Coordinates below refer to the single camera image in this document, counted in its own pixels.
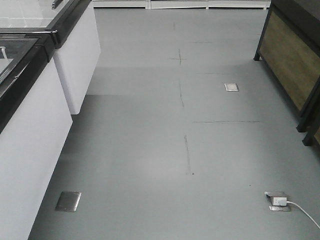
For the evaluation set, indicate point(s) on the steel floor socket plate far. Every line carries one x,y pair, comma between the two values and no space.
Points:
231,87

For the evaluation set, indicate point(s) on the steel floor socket plate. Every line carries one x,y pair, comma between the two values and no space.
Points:
231,87
68,201

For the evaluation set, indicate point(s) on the far white chest freezer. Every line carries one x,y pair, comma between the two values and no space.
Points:
72,26

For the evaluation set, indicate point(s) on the white chest freezer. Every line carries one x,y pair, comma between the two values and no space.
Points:
34,123
72,26

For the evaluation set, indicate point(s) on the steel floor socket plate left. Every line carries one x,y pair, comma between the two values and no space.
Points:
68,201

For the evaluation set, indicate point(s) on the near white chest freezer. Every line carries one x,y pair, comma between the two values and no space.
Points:
34,123

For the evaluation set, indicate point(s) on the white supermarket shelf unit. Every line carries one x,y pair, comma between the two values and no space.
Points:
182,4

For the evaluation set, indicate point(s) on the white power plug adapter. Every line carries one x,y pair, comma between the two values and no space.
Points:
279,201

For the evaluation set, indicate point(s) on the wooden black-framed display stand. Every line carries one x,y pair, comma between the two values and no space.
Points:
290,47

